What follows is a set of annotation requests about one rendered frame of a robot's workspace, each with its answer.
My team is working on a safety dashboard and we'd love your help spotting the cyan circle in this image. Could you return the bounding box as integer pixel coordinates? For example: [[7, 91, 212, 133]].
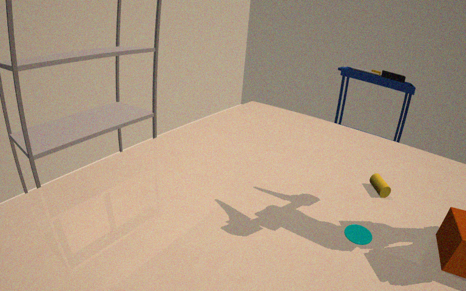
[[344, 224, 372, 245]]

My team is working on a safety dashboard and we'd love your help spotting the yellow cylinder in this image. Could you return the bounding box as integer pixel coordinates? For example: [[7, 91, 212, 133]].
[[370, 173, 391, 198]]

